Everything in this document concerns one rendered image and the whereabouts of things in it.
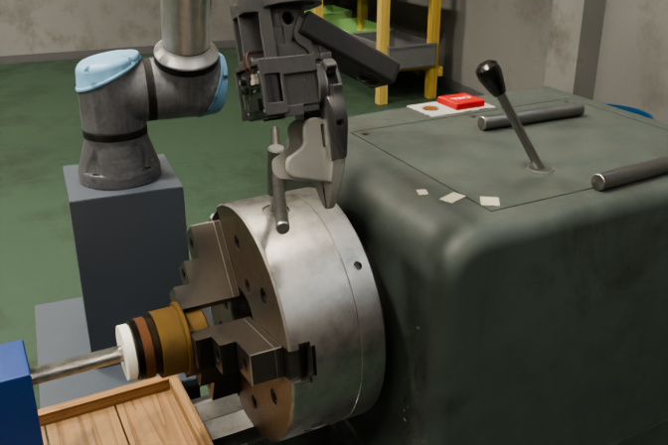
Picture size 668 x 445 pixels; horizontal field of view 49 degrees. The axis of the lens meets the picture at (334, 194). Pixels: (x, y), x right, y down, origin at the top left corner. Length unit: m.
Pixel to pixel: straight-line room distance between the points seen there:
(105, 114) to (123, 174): 0.11
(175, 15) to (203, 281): 0.52
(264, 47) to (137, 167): 0.73
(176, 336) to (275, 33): 0.40
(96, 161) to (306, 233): 0.62
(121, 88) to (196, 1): 0.21
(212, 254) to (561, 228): 0.44
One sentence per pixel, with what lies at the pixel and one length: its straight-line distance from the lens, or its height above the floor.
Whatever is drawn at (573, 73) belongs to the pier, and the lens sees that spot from 5.04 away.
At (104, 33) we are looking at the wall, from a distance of 8.25.
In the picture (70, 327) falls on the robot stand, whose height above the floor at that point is 0.75.
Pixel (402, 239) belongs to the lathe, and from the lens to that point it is 0.88.
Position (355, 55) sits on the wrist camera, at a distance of 0.74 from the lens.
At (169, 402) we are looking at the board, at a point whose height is 0.88.
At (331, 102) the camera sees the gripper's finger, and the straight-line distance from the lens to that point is 0.70.
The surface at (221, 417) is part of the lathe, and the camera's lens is 1.18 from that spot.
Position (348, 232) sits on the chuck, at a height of 1.22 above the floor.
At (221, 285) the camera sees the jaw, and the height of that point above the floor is 1.13.
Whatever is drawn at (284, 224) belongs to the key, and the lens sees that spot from 0.65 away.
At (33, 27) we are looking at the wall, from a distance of 8.20.
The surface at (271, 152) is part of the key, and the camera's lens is 0.87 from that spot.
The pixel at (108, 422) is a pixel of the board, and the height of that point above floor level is 0.89.
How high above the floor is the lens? 1.60
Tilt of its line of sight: 22 degrees down
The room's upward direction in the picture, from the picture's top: straight up
